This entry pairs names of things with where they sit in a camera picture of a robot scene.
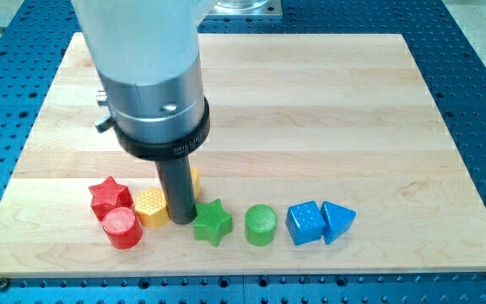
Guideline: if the black flange ring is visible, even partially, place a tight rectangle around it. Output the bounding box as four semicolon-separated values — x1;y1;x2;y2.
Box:
112;97;210;161

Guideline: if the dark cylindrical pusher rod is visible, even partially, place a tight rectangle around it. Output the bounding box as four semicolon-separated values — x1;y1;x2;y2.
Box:
155;156;197;225

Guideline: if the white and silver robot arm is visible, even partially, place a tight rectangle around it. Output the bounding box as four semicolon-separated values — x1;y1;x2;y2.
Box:
72;0;215;225

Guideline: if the green star block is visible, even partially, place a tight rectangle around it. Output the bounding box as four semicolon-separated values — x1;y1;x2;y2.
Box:
193;198;233;247

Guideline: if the red star block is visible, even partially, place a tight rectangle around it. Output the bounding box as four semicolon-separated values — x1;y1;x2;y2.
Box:
89;176;133;221

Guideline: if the yellow block behind rod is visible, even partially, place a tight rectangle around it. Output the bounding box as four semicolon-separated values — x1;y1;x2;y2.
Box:
191;168;202;199

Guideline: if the yellow hexagon block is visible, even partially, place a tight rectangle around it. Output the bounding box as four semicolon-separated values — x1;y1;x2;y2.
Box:
134;187;170;229

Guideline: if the red cylinder block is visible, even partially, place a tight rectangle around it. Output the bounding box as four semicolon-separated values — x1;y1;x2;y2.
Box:
101;207;143;249

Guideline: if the green cylinder block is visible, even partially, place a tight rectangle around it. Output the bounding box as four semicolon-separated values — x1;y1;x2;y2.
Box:
245;204;278;247

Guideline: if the blue cube block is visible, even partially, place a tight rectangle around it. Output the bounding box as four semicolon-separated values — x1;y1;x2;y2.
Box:
285;201;326;246

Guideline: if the blue triangle block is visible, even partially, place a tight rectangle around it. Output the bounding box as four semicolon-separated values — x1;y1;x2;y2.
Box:
321;201;357;245

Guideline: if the wooden board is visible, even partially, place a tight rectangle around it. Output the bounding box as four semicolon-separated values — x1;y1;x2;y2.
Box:
0;34;486;278

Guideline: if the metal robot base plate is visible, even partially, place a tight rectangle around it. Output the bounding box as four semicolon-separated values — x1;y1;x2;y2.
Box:
205;0;283;20

